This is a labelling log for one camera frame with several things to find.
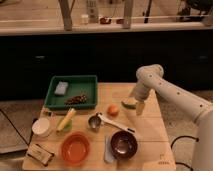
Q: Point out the grey sponge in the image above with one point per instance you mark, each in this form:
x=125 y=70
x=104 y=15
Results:
x=61 y=88

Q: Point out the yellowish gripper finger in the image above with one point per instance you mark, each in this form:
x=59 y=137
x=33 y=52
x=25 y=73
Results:
x=140 y=107

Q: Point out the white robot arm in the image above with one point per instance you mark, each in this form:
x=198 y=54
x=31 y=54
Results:
x=198 y=109

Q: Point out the green plastic tray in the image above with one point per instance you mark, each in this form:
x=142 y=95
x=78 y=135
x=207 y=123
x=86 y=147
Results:
x=77 y=85

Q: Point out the orange fruit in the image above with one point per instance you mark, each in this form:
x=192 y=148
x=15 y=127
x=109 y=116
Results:
x=113 y=110

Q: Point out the yellow corn cob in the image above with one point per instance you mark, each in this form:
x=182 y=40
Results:
x=66 y=119

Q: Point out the green pepper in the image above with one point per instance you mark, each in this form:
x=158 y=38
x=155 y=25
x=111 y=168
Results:
x=129 y=103

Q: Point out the purple bowl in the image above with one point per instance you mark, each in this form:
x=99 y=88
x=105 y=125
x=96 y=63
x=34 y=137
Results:
x=124 y=145

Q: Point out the red object background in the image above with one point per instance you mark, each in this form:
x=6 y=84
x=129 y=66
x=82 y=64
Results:
x=105 y=20

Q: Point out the white bottle background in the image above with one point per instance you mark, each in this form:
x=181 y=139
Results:
x=85 y=19

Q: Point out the metal measuring cup white handle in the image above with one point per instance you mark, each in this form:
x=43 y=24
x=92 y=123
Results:
x=96 y=120

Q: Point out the brown white wooden block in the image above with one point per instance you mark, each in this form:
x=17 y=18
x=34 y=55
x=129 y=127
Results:
x=38 y=153

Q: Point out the orange bowl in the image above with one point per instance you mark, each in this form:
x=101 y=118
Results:
x=75 y=149

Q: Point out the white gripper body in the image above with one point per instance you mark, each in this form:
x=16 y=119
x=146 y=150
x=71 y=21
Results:
x=140 y=91

